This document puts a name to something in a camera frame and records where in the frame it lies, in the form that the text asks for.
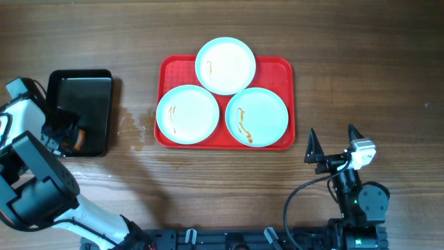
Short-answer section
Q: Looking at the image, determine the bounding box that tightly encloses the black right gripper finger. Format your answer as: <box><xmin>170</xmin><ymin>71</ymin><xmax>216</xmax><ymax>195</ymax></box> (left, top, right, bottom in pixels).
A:
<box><xmin>348</xmin><ymin>124</ymin><xmax>364</xmax><ymax>142</ymax></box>
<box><xmin>304</xmin><ymin>128</ymin><xmax>325</xmax><ymax>164</ymax></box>

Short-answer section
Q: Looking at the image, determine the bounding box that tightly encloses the green orange sponge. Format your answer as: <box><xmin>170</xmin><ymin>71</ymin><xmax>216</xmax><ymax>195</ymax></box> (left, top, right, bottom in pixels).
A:
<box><xmin>61</xmin><ymin>128</ymin><xmax>86</xmax><ymax>151</ymax></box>

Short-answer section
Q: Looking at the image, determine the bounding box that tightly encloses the white plate top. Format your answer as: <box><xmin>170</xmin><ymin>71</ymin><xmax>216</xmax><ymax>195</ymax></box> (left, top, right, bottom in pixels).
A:
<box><xmin>194</xmin><ymin>37</ymin><xmax>257</xmax><ymax>95</ymax></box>

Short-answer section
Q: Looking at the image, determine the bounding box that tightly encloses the white plate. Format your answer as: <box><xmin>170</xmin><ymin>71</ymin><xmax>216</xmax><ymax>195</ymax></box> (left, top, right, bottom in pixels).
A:
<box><xmin>225</xmin><ymin>87</ymin><xmax>289</xmax><ymax>148</ymax></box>
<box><xmin>156</xmin><ymin>85</ymin><xmax>220</xmax><ymax>144</ymax></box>
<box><xmin>194</xmin><ymin>37</ymin><xmax>257</xmax><ymax>95</ymax></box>

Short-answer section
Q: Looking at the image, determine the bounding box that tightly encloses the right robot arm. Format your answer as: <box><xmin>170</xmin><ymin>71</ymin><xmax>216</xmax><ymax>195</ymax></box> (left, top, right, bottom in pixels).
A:
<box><xmin>304</xmin><ymin>124</ymin><xmax>389</xmax><ymax>227</ymax></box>

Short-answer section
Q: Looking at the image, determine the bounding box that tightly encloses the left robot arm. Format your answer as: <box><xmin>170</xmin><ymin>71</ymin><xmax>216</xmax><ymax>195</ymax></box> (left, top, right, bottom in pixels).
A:
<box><xmin>1</xmin><ymin>77</ymin><xmax>155</xmax><ymax>249</ymax></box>

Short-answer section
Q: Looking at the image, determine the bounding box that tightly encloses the black rectangular basin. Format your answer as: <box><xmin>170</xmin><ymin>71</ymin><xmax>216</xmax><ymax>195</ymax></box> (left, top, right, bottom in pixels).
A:
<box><xmin>46</xmin><ymin>69</ymin><xmax>114</xmax><ymax>157</ymax></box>

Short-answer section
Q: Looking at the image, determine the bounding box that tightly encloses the right black cable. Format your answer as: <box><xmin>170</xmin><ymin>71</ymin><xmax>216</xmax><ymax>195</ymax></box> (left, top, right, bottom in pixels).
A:
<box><xmin>282</xmin><ymin>159</ymin><xmax>351</xmax><ymax>250</ymax></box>

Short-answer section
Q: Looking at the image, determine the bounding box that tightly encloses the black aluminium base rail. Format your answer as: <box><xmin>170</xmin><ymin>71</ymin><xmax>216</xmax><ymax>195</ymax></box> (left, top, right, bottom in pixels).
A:
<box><xmin>80</xmin><ymin>225</ymin><xmax>389</xmax><ymax>250</ymax></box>

